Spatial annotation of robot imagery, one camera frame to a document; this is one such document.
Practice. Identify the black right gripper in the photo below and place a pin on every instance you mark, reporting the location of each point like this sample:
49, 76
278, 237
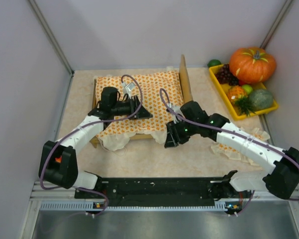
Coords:
174, 132

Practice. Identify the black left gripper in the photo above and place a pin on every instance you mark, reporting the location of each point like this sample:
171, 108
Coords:
135, 107

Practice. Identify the wooden pet bed frame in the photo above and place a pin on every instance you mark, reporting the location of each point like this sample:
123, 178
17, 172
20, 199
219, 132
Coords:
115, 81

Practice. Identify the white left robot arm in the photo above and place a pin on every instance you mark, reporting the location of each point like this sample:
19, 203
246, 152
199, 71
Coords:
67, 174

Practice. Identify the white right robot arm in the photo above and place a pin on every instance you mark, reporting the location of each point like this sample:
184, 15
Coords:
280, 175

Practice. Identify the yellow plastic tray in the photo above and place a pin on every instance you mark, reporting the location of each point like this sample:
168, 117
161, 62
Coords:
233, 110

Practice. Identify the orange pineapple toy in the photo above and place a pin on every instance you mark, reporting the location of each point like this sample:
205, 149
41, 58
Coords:
239, 99

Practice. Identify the dark purple grape bunch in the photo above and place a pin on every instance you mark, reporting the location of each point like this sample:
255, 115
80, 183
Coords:
224, 76

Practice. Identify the dark green lime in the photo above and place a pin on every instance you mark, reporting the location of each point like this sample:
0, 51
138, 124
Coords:
213, 62

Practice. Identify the red tomato under pumpkin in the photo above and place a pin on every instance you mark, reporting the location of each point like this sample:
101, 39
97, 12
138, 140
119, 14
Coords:
241, 83

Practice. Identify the duck print pillow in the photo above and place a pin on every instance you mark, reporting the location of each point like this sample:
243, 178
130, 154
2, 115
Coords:
233, 154

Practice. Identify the green melon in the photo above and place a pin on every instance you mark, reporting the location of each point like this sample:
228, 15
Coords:
261, 99

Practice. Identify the red apple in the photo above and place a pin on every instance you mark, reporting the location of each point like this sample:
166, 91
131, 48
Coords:
58, 159

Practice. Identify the orange pumpkin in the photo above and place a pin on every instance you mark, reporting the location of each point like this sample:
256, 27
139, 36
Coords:
252, 65

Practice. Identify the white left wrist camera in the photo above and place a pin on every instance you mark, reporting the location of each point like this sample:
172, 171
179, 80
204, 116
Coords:
127, 89

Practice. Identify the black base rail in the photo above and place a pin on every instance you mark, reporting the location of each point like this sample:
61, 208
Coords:
164, 192

